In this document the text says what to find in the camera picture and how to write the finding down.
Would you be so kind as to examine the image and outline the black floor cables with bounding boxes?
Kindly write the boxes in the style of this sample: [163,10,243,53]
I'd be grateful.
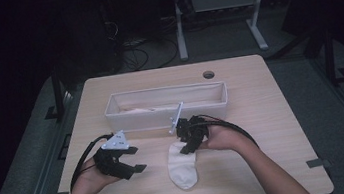
[104,12,182,76]

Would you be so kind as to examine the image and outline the cream sock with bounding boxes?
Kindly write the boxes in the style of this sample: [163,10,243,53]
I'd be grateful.
[119,104,157,117]

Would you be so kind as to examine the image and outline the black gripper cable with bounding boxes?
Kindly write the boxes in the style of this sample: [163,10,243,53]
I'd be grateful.
[192,107,259,157]
[64,133,121,192]

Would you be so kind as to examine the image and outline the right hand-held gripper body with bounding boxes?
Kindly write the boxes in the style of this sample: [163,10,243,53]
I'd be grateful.
[165,98,213,151]

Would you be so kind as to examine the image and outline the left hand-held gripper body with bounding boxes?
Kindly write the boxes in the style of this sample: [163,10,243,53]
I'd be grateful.
[89,128,138,186]

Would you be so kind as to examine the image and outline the white metal desk frame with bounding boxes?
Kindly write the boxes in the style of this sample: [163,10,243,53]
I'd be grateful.
[160,0,323,64]

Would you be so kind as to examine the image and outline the person's left hand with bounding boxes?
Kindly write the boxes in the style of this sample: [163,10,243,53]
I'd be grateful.
[66,153,124,194]

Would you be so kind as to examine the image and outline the white sock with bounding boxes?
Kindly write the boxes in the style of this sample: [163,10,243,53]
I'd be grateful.
[164,138,202,193]

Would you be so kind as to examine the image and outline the person's right hand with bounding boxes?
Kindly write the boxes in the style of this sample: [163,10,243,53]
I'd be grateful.
[196,119,253,158]

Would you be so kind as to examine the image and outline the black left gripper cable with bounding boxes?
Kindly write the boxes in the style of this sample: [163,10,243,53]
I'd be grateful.
[64,133,121,192]

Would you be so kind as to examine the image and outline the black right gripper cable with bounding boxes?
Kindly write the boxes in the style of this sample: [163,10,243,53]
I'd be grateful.
[192,107,259,157]

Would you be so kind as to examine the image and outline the black metal stand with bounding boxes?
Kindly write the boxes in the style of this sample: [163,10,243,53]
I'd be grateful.
[38,65,69,122]
[320,28,344,89]

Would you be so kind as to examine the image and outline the white fabric storage box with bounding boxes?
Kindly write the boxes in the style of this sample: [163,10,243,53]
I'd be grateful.
[101,78,232,138]

